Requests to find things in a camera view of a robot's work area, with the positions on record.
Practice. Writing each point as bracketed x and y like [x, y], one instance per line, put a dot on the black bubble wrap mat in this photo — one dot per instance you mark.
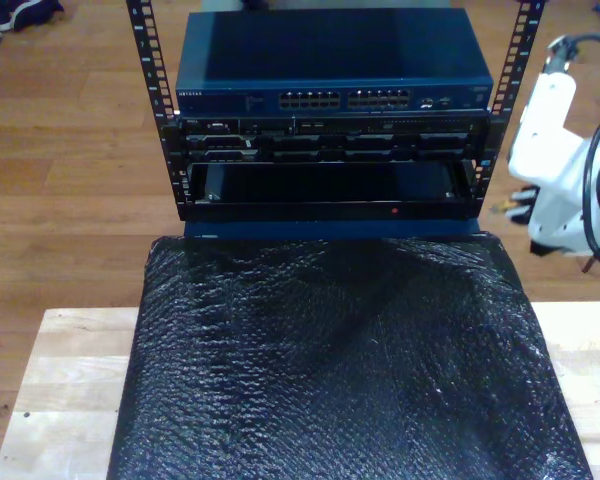
[280, 400]

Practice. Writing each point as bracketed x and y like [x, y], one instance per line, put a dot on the black server unit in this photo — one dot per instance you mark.
[330, 145]

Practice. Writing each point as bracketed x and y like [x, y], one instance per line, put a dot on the black rack frame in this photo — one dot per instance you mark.
[150, 50]

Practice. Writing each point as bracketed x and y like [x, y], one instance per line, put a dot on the dark sneaker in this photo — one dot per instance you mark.
[30, 12]

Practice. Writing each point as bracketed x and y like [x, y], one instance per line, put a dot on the blue network switch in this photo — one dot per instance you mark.
[330, 50]

